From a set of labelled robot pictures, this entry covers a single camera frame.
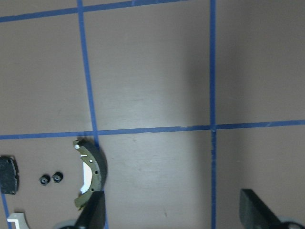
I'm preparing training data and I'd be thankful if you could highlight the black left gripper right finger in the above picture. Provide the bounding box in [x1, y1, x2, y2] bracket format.
[239, 189, 281, 229]

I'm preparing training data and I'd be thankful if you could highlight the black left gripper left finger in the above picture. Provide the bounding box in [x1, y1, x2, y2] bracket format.
[74, 191, 106, 229]

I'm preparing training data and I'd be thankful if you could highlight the small black bearing gear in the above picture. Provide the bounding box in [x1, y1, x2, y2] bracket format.
[39, 174, 51, 186]

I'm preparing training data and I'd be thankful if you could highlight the olive green brake shoe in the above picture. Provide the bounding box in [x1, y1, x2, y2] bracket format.
[73, 139, 107, 209]

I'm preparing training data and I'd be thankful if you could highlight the white curved plastic part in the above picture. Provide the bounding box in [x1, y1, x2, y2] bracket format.
[7, 212, 30, 229]

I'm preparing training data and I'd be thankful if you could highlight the black brake pad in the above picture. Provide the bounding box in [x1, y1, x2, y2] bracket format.
[0, 156, 19, 195]

